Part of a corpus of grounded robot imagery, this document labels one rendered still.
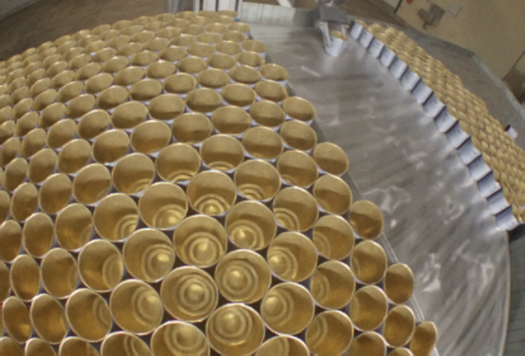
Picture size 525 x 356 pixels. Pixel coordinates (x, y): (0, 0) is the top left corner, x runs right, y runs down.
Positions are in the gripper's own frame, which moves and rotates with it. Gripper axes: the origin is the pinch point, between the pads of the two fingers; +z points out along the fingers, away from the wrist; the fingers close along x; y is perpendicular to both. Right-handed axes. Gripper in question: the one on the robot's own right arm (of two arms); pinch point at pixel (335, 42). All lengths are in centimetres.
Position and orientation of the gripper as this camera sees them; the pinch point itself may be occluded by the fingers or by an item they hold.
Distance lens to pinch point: 89.6
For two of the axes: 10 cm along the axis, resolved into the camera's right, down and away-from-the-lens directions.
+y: -3.9, -1.8, 9.0
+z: 1.6, 9.5, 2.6
